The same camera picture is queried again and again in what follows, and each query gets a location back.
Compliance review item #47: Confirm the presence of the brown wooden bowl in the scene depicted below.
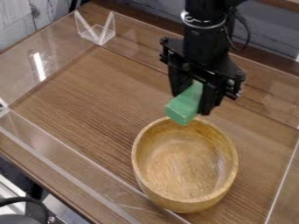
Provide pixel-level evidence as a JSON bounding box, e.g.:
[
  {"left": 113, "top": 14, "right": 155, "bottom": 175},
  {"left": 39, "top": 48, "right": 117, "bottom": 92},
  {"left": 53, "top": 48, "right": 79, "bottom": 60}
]
[{"left": 131, "top": 117, "right": 239, "bottom": 214}]

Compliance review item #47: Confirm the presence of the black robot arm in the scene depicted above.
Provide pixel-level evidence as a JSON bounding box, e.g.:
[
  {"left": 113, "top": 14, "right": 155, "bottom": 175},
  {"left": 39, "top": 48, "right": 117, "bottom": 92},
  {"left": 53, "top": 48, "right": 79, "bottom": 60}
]
[{"left": 160, "top": 0, "right": 247, "bottom": 120}]

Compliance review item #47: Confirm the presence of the black metal table bracket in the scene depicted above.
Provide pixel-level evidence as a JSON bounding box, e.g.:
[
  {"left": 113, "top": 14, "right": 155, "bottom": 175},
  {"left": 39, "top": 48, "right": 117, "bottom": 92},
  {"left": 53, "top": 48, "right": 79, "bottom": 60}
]
[{"left": 24, "top": 196, "right": 67, "bottom": 224}]

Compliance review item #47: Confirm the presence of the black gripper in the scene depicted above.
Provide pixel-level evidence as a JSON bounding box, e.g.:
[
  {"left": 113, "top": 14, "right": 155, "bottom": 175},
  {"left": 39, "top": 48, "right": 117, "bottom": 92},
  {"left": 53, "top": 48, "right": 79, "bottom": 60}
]
[{"left": 157, "top": 20, "right": 248, "bottom": 116}]

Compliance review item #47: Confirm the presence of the green rectangular block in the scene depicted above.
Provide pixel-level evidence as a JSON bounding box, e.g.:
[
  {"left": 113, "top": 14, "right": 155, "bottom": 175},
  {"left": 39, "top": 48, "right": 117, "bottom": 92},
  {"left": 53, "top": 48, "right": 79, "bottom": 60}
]
[{"left": 164, "top": 81, "right": 203, "bottom": 126}]

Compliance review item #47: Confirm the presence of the clear acrylic corner bracket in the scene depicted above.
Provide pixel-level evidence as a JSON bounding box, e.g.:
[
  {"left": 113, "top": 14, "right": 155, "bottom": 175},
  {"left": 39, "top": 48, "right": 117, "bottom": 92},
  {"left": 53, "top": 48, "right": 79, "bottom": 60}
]
[{"left": 73, "top": 11, "right": 116, "bottom": 46}]

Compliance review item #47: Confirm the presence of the black cable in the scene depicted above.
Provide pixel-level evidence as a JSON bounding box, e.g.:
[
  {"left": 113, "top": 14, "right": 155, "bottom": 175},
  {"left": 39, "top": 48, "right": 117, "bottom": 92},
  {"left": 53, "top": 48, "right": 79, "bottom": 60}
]
[{"left": 0, "top": 196, "right": 51, "bottom": 224}]

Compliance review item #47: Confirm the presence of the clear acrylic tray wall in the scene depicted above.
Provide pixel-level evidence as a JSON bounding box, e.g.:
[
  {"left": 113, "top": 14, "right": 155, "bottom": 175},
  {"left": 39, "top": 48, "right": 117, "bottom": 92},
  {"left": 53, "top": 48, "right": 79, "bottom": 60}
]
[{"left": 0, "top": 102, "right": 191, "bottom": 224}]

